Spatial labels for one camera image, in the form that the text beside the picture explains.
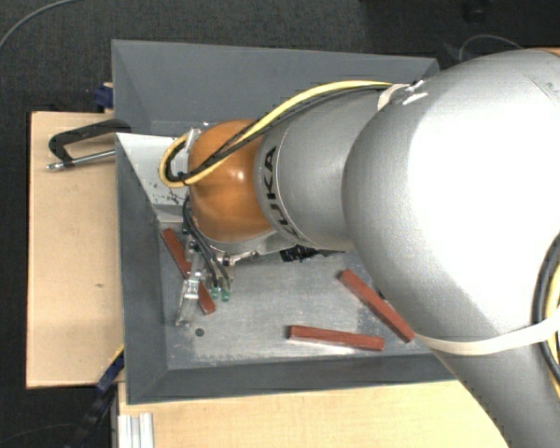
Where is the grey metal bin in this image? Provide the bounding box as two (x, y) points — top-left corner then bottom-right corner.
(110, 38), (459, 405)

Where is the pale wood flat board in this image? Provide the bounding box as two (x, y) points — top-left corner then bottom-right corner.
(25, 111), (125, 389)

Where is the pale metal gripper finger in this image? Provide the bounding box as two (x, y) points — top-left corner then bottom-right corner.
(175, 281), (193, 329)
(188, 271), (206, 315)

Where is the red-brown block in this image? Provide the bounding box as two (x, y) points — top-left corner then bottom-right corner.
(160, 227), (217, 316)
(287, 324), (385, 353)
(338, 268), (417, 344)

